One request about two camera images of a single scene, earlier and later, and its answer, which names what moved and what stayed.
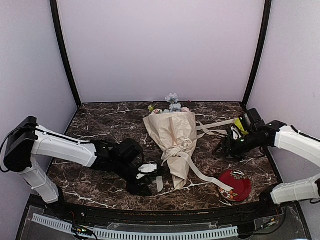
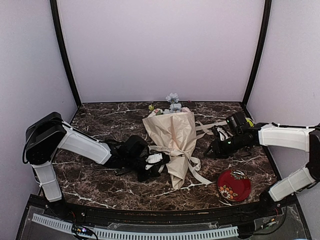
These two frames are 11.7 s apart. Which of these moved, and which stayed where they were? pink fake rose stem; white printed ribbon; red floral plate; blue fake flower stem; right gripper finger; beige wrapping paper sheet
Moved: white printed ribbon; right gripper finger
Stayed: blue fake flower stem; red floral plate; pink fake rose stem; beige wrapping paper sheet
